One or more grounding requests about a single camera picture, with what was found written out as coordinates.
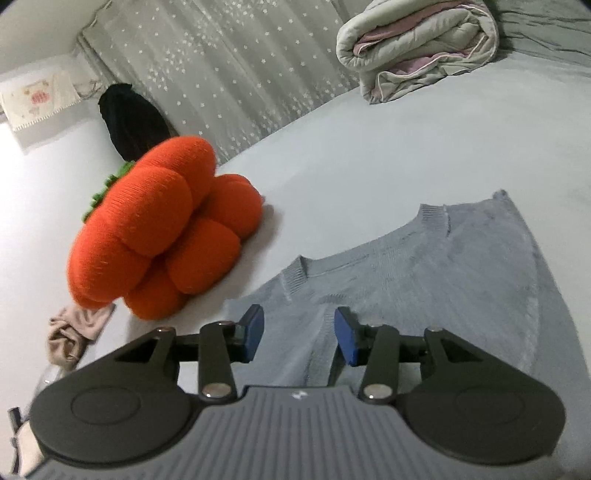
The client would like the grey quilted bedspread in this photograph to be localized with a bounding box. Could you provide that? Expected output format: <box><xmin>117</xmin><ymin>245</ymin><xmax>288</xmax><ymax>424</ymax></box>
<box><xmin>494</xmin><ymin>0</ymin><xmax>591</xmax><ymax>58</ymax></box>

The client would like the grey star print curtain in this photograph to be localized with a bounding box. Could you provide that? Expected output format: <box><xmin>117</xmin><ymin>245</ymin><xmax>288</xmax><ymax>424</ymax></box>
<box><xmin>81</xmin><ymin>0</ymin><xmax>365</xmax><ymax>167</ymax></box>

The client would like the folded grey pink quilt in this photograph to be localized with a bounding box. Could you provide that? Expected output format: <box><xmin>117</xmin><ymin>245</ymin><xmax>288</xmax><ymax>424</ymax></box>
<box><xmin>335</xmin><ymin>0</ymin><xmax>500</xmax><ymax>104</ymax></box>

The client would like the crumpled beige cloth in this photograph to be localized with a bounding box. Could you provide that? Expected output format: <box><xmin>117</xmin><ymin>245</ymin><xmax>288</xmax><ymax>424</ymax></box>
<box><xmin>46</xmin><ymin>304</ymin><xmax>116</xmax><ymax>372</ymax></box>

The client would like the light grey bed sheet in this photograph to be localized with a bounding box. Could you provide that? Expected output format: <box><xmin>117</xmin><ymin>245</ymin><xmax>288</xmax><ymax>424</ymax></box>
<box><xmin>0</xmin><ymin>46</ymin><xmax>591</xmax><ymax>416</ymax></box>

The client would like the grey knitted sweater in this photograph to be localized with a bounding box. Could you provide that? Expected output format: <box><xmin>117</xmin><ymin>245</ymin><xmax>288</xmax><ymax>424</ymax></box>
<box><xmin>224</xmin><ymin>189</ymin><xmax>580</xmax><ymax>402</ymax></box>

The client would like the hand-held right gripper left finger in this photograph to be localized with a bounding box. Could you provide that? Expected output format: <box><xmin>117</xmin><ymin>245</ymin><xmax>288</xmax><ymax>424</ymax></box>
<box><xmin>113</xmin><ymin>304</ymin><xmax>266</xmax><ymax>398</ymax></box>

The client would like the black garment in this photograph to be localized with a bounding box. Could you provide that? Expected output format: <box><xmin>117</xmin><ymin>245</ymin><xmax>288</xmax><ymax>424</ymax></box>
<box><xmin>98</xmin><ymin>83</ymin><xmax>172</xmax><ymax>162</ymax></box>

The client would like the orange pumpkin plush cushion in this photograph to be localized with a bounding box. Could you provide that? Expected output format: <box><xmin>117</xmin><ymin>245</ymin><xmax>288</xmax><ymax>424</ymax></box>
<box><xmin>66</xmin><ymin>136</ymin><xmax>265</xmax><ymax>321</ymax></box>

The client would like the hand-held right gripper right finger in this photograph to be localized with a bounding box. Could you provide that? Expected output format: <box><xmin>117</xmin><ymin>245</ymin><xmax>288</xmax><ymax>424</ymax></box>
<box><xmin>333</xmin><ymin>306</ymin><xmax>485</xmax><ymax>401</ymax></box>

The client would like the embroidered white wall cloth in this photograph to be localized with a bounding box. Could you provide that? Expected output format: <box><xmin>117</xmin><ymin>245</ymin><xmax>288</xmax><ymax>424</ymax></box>
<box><xmin>0</xmin><ymin>69</ymin><xmax>80</xmax><ymax>134</ymax></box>

